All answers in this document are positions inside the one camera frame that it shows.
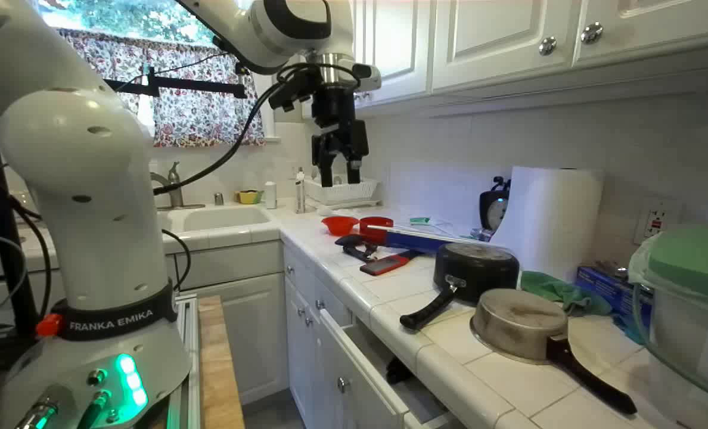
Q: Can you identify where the metal sink faucet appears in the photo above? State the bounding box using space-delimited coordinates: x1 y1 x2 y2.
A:
148 159 188 212

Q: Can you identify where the black camera boom bar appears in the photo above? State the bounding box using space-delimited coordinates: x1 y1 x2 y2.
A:
102 68 251 102

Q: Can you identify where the black hand tool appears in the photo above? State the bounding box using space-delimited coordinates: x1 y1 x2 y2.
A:
333 233 383 264

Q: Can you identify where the silver pot with black handle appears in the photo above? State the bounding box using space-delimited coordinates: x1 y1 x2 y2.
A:
470 286 639 417

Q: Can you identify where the floral window curtain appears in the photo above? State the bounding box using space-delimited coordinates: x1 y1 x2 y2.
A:
58 28 267 151

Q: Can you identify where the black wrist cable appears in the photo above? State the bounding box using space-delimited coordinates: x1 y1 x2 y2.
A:
149 59 362 198

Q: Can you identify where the white cabinet door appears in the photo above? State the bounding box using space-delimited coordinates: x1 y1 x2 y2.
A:
183 273 288 406
431 0 582 92
359 0 434 108
573 0 708 68

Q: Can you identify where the white wall outlet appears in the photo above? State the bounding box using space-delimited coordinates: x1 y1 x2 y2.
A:
633 208 681 249

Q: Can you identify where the white dish rack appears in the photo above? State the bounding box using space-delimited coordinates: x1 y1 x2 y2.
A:
302 175 383 210

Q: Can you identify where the white lower cabinet door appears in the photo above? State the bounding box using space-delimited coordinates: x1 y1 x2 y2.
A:
183 273 288 406

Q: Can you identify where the white kitchen sink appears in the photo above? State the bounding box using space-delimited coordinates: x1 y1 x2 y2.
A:
158 204 278 236

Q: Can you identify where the green cloth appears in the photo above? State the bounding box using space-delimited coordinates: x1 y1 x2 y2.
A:
518 270 613 317

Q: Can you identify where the black kitchen timer clock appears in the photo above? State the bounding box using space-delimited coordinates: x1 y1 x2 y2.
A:
476 175 512 236

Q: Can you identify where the small white bottle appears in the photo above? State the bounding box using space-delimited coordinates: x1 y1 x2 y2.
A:
260 179 278 212

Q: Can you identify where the white soap dispenser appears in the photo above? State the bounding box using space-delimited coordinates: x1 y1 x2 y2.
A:
294 168 309 214

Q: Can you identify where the clear container with green lid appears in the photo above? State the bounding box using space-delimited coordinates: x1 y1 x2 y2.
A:
624 221 708 409

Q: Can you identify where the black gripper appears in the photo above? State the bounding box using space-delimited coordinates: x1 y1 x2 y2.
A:
312 84 371 190

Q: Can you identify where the black pot with long handle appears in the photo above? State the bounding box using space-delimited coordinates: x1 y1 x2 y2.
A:
397 242 521 333

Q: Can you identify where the white upper cabinet door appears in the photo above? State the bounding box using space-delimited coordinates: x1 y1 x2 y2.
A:
359 0 434 108
431 0 582 92
573 0 708 68

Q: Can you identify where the red and black tool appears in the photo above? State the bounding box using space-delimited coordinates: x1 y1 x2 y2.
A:
359 249 415 280

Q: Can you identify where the blue cardboard box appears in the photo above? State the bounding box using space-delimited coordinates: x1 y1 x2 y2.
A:
573 263 657 345

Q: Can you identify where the black base cable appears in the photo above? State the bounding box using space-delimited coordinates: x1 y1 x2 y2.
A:
159 226 195 293

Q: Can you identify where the white paper towel roll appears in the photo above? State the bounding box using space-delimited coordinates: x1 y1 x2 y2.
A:
490 164 605 281

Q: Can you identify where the open white drawer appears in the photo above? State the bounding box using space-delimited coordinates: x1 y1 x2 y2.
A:
312 306 468 429

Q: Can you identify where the wooden board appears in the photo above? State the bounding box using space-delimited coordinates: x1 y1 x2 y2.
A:
195 293 247 429

